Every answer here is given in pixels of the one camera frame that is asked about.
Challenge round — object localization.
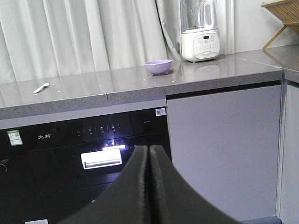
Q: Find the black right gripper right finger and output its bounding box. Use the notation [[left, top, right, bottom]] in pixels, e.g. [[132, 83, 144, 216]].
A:
[[149, 145, 238, 224]]

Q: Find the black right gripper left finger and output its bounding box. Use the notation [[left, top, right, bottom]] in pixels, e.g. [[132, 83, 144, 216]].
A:
[[60, 146, 149, 224]]

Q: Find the lilac plastic bowl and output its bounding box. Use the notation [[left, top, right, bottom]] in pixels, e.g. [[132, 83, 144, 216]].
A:
[[145, 59, 172, 75]]

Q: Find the pale green plastic spoon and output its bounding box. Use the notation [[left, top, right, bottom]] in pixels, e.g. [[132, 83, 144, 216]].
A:
[[33, 83, 50, 94]]

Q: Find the black disinfection cabinet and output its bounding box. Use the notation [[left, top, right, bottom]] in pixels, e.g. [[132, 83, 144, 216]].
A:
[[20, 107, 171, 224]]

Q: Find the grey cabinet door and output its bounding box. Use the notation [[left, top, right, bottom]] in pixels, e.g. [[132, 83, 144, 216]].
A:
[[167, 85, 281, 221]]

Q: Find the white dishwasher label sticker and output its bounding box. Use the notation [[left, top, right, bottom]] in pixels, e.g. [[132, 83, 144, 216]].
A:
[[25, 219, 48, 224]]

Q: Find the white QR code sticker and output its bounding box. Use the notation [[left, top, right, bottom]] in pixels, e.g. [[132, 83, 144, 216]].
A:
[[155, 108, 166, 116]]

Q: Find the black built-in dishwasher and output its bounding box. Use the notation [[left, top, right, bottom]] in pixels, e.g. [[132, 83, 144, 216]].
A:
[[0, 128, 47, 224]]

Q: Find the grey side cabinet panel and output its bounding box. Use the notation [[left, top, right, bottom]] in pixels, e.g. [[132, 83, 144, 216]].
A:
[[280, 85, 299, 224]]

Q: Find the green energy label sticker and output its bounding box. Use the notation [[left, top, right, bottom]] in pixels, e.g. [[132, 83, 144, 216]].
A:
[[7, 129, 23, 146]]

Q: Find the white soy milk blender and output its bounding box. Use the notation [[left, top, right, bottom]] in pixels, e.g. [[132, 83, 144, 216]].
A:
[[180, 0, 220, 62]]

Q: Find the white curtain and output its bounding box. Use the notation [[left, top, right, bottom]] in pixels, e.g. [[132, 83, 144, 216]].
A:
[[0, 0, 299, 84]]

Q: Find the wooden dish rack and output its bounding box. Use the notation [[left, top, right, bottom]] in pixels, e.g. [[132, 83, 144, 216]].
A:
[[261, 0, 299, 50]]

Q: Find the upper silver drawer handle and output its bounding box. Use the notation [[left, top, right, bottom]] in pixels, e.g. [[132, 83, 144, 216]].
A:
[[80, 149, 122, 170]]

